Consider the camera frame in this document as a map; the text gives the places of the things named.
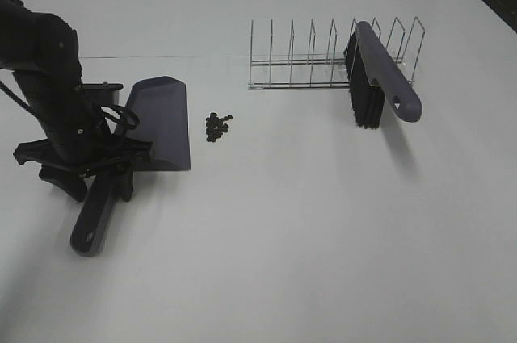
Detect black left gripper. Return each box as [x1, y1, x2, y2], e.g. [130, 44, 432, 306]
[13, 71, 152, 202]

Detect grey plastic dustpan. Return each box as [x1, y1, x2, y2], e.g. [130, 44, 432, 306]
[70, 76, 191, 257]

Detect pile of coffee beans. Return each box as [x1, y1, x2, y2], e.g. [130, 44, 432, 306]
[205, 112, 233, 143]

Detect grey hand brush black bristles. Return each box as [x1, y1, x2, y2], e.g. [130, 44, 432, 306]
[344, 21, 422, 129]

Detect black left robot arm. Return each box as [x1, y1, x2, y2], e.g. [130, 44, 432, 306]
[1, 0, 152, 202]

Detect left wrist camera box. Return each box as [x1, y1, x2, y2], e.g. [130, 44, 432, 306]
[78, 82, 124, 107]

